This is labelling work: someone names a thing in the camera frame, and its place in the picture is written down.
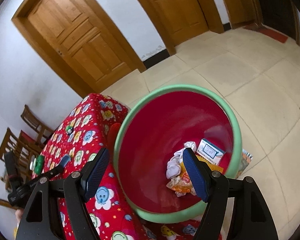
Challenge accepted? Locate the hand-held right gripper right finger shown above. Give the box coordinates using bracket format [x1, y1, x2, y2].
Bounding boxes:
[182, 147, 279, 240]

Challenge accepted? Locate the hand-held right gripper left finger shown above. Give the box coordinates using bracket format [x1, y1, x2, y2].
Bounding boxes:
[14, 147, 110, 240]

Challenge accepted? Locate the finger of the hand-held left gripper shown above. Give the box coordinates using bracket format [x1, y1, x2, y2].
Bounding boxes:
[27, 154, 71, 188]

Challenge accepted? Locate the yellow plastic packet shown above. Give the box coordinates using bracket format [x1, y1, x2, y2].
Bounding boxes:
[177, 155, 224, 174]

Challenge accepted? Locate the white tissue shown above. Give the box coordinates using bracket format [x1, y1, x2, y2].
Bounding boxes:
[184, 141, 197, 153]
[166, 149, 188, 180]

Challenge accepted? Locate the small white blue box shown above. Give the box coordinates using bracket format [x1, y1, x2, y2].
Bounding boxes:
[196, 138, 226, 165]

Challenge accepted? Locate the red bin with green rim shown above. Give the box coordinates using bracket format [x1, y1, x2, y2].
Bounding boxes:
[107, 84, 243, 223]

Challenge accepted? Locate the green round container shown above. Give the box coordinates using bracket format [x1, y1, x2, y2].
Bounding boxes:
[34, 155, 45, 173]

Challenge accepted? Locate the red flower printed blanket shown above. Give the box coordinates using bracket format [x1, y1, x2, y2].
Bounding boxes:
[39, 93, 224, 240]

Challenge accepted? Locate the wooden chair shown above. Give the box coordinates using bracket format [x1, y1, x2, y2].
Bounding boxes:
[0, 127, 40, 170]
[19, 130, 44, 153]
[21, 104, 57, 143]

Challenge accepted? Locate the colourful printed packet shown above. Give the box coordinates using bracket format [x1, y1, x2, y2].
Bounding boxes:
[236, 149, 253, 178]

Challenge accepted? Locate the wooden door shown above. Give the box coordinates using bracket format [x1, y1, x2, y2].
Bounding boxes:
[122, 0, 224, 55]
[11, 0, 147, 98]
[215, 0, 264, 29]

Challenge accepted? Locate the red door mat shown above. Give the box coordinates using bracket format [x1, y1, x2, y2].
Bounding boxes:
[259, 27, 288, 43]

